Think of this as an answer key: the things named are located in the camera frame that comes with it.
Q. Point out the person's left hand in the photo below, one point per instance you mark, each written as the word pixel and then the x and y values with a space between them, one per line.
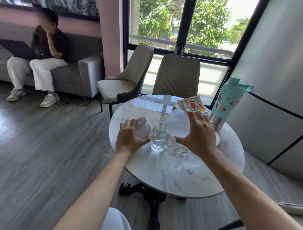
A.
pixel 126 139

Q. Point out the person's right hand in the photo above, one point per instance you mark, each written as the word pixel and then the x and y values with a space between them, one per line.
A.
pixel 202 137

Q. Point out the person's right thumb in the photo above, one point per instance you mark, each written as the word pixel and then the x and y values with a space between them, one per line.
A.
pixel 183 140

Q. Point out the person's left thumb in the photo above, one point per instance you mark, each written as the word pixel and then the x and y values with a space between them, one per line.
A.
pixel 144 142

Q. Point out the translucent white bowl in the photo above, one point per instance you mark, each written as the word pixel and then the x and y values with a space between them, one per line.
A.
pixel 176 124

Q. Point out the person's right forearm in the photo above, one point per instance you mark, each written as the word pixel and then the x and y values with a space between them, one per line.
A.
pixel 246 194

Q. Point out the person's left forearm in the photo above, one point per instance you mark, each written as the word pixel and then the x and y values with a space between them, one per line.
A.
pixel 99 192

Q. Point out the clear glass mug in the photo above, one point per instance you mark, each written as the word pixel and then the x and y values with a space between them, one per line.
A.
pixel 159 139

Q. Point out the colourful cartoon card box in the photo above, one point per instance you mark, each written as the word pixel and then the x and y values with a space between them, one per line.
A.
pixel 193 104

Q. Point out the steel bottle with teal sleeve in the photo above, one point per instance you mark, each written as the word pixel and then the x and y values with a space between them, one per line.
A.
pixel 223 104

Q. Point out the black ornate table base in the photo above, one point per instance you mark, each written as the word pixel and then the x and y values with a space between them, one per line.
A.
pixel 151 201

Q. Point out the beige quilted chair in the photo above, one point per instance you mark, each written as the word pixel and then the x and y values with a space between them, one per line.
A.
pixel 177 75

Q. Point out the beige chair with dark shell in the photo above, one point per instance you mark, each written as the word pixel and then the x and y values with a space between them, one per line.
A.
pixel 129 75

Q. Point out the person's white trouser leg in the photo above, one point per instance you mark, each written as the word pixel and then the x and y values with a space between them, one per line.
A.
pixel 116 220

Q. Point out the grey fabric sofa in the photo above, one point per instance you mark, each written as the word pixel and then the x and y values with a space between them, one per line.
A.
pixel 78 68

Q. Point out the green trees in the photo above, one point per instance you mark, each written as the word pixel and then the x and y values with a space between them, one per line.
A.
pixel 203 23

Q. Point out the grey seat cushion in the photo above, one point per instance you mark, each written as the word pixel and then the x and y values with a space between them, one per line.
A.
pixel 292 208

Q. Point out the black laptop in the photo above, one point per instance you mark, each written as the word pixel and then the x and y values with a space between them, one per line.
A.
pixel 21 51

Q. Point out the black window frame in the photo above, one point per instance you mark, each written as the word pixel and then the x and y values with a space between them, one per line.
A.
pixel 181 26

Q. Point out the black framed wall picture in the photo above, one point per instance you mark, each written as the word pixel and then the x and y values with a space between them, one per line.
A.
pixel 71 8

